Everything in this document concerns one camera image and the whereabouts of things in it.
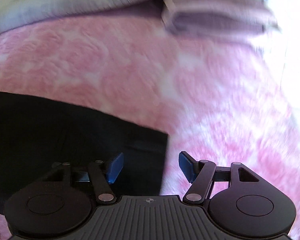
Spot purple pillow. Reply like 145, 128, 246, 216
162, 0, 277, 38

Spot black trousers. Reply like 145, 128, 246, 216
0, 92, 168, 213

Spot pink floral bedspread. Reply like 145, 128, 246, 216
0, 13, 300, 239

